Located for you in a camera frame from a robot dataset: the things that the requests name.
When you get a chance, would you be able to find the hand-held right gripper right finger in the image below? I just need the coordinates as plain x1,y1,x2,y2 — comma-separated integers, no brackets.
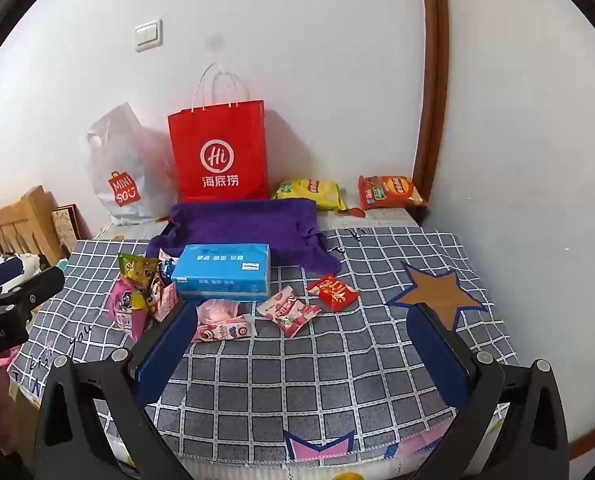
406,302,571,480

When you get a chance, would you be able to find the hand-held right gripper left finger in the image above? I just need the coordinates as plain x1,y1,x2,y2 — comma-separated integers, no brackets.
34,302,199,480

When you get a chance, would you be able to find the panda print snack packet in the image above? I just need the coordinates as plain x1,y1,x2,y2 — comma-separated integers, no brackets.
145,270,179,323

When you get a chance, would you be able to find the pink white snack packet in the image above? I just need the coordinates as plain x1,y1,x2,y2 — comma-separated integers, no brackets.
192,314,257,343

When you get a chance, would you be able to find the plain pink snack packet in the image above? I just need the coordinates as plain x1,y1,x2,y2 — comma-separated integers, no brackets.
196,298,239,325

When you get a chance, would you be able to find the pink round print snack packet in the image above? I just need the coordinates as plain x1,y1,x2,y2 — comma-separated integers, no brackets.
106,277,141,333

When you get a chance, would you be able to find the small blue snack packet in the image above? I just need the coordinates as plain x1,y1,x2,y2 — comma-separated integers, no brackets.
158,255,181,286

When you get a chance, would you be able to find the green snack packet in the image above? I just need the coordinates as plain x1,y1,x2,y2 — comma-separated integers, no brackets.
116,252,161,291

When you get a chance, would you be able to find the small red snack packet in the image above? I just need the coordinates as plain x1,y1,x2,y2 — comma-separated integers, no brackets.
306,274,361,312

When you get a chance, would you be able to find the pink strawberry candy packet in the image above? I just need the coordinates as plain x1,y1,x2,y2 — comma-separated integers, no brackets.
256,286,322,338

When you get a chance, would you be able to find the purple cloth bag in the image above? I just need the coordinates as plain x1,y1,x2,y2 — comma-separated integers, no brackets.
148,198,342,276

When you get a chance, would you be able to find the black white patterned object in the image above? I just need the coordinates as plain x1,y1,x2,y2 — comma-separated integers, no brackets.
0,252,44,276

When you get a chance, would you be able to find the blue tissue pack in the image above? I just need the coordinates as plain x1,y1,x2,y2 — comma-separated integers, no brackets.
170,243,271,303

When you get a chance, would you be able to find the grey checked blanket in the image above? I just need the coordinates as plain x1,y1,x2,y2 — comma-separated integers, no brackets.
8,225,523,480

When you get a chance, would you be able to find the white plastic bag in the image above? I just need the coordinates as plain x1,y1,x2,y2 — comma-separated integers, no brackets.
86,102,178,227

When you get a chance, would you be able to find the fruit print table cover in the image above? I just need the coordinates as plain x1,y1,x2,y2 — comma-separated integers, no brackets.
92,207,421,241

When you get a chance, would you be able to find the orange snack packet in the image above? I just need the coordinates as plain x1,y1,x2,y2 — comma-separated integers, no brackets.
357,175,428,211

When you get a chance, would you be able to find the red paper bag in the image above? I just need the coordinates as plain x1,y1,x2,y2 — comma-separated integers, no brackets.
168,62,269,202

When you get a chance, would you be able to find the large yellow chips packet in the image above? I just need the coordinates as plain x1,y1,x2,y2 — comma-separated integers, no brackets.
272,178,347,212

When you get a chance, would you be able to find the brown picture frame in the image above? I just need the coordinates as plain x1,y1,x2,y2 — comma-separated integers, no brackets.
52,203,81,256

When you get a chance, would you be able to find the white light switch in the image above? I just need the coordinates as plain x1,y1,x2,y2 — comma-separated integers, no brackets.
134,19,163,53

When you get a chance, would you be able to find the brown wooden door frame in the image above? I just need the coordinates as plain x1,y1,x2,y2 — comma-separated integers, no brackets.
412,0,451,211

